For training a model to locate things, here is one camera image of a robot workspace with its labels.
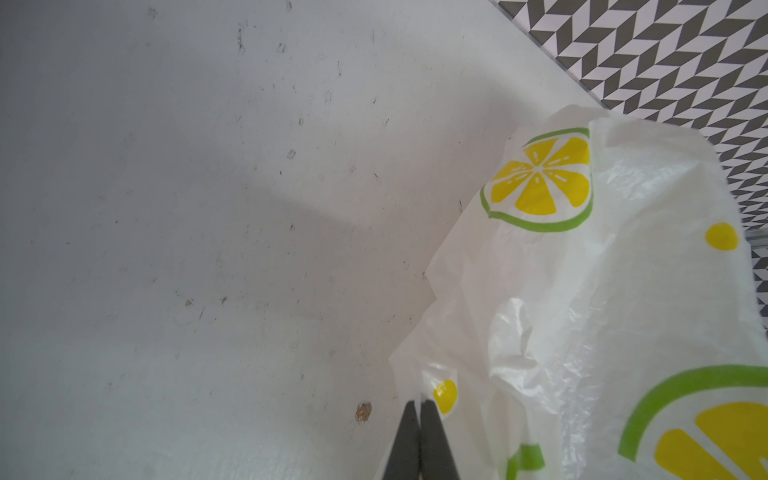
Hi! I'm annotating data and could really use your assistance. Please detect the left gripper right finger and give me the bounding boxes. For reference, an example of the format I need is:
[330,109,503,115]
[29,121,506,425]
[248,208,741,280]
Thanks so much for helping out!
[419,400,460,480]

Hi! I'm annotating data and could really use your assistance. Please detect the white lemon print plastic bag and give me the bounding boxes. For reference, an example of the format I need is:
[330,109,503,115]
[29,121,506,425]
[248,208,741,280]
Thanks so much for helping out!
[390,106,767,479]

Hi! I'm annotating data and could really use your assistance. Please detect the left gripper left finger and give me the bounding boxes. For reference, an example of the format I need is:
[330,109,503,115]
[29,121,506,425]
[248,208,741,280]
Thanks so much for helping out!
[382,401,420,480]

